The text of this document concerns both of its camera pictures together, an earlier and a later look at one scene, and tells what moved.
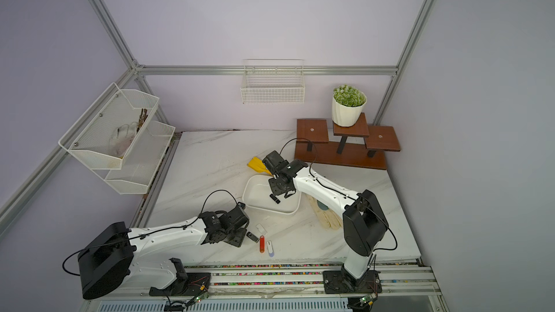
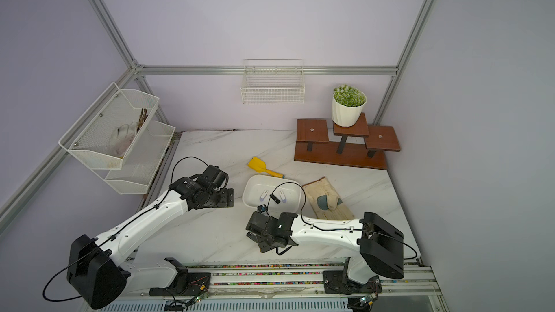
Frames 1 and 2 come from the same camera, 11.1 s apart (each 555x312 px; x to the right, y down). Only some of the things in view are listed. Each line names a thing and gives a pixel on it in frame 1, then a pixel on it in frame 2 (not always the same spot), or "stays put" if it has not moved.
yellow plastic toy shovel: (257, 165) stays put
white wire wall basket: (273, 81) stays put
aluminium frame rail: (142, 215) stays put
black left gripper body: (235, 237) -> (214, 200)
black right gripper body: (278, 187) -> (267, 242)
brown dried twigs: (142, 118) stays put
